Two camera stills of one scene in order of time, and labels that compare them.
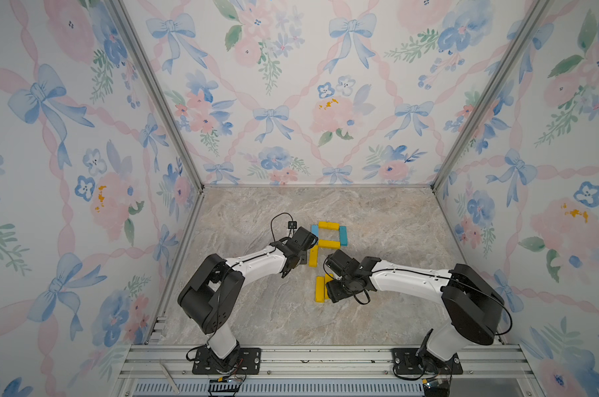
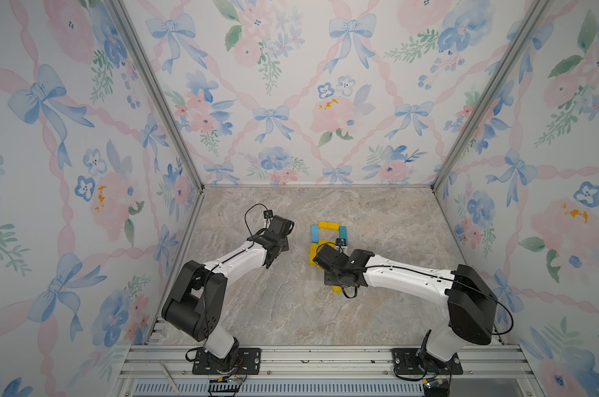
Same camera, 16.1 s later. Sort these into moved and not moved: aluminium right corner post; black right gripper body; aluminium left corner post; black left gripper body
Moved: black left gripper body; black right gripper body
Not moved: aluminium left corner post; aluminium right corner post
